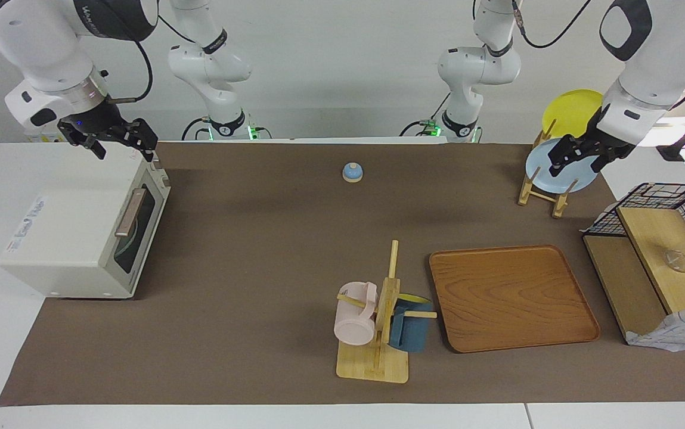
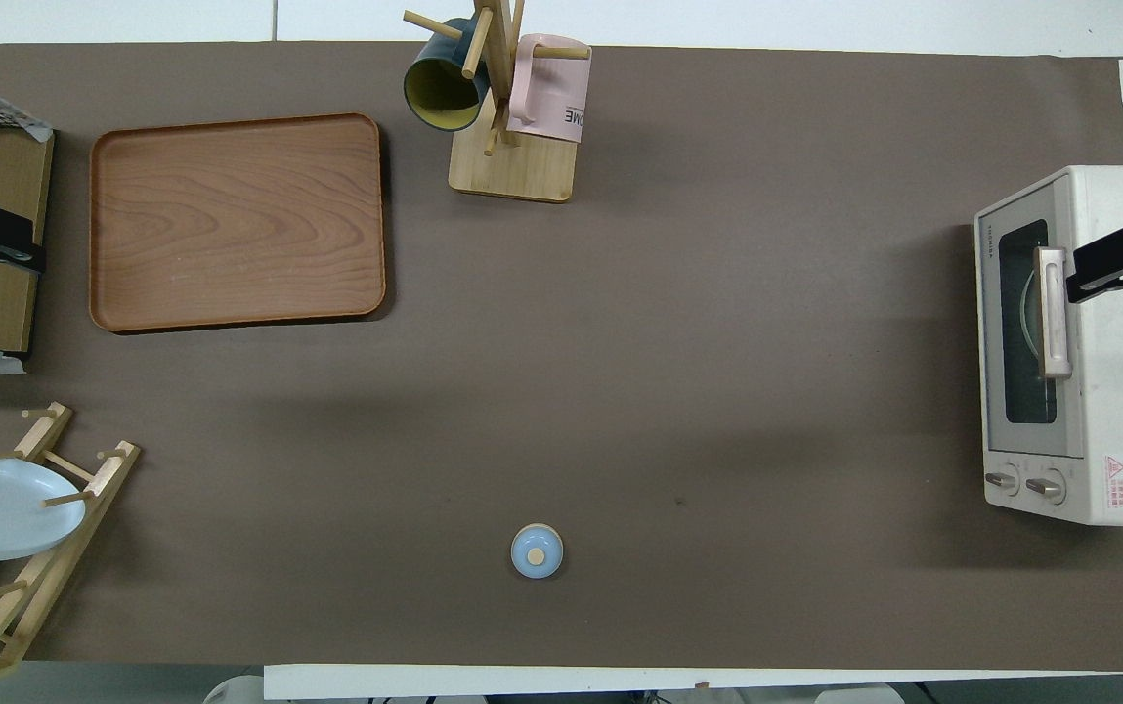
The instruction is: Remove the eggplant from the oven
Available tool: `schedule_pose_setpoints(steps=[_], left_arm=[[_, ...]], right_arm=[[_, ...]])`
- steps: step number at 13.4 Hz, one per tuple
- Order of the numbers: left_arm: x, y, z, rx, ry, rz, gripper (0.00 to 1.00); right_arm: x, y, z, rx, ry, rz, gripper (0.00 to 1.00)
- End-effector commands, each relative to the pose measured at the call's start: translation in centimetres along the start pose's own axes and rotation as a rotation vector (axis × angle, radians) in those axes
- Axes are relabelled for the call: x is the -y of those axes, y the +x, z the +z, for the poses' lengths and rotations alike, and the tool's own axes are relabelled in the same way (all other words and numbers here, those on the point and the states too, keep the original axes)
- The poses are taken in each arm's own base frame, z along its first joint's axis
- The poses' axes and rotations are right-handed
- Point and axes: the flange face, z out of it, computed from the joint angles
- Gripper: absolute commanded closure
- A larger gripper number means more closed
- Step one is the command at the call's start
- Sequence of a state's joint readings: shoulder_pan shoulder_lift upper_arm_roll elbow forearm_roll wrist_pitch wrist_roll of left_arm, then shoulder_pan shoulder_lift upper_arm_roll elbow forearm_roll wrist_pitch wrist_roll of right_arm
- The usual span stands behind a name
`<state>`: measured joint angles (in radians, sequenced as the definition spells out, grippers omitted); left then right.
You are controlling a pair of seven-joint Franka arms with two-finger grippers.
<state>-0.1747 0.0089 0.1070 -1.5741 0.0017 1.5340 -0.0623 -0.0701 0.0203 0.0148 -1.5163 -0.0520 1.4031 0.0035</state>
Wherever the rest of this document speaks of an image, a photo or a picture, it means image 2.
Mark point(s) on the wooden mug tree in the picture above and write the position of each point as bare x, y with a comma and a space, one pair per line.
522, 171

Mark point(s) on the dark mug with yellow inside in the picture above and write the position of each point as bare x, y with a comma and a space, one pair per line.
436, 86

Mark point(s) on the wooden dish rack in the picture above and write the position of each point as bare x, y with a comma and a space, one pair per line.
114, 467

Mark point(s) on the brown wooden tray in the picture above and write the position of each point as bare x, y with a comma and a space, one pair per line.
229, 225

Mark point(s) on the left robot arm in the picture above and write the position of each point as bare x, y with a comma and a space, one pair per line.
235, 690

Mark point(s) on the pink mug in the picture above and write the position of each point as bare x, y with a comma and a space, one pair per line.
557, 93

